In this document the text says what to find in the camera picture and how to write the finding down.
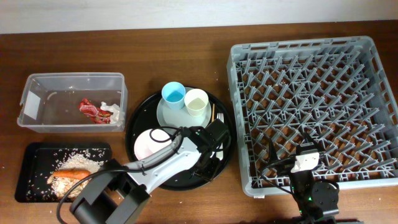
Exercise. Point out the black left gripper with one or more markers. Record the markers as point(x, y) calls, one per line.
point(211, 172)

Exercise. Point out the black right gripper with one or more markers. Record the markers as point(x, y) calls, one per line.
point(272, 153)

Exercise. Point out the light blue cup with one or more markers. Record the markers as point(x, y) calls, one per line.
point(174, 93)

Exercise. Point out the pink bowl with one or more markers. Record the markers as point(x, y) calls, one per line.
point(144, 146)

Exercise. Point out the white tissue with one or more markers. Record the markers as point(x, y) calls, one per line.
point(113, 109)

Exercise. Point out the red snack wrapper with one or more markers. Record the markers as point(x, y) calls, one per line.
point(94, 113)

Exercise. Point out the orange carrot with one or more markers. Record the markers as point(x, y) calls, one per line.
point(72, 174)

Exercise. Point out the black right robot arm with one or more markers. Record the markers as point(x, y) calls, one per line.
point(317, 200)

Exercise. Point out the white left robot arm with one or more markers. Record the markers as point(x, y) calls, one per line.
point(118, 193)

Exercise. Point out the grey dishwasher rack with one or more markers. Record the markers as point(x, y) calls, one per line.
point(336, 90)

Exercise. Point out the clear plastic waste bin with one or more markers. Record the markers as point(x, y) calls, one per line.
point(51, 101)

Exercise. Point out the white plastic fork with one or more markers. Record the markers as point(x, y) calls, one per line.
point(219, 154)

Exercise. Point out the round black serving tray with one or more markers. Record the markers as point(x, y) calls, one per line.
point(145, 117)

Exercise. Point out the wooden chopstick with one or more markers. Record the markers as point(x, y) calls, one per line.
point(213, 113)

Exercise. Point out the grey round plate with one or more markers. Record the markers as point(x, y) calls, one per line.
point(177, 118)

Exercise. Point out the cream white cup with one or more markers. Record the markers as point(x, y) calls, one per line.
point(196, 101)

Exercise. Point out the black rectangular tray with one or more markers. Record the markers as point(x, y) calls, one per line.
point(41, 159)

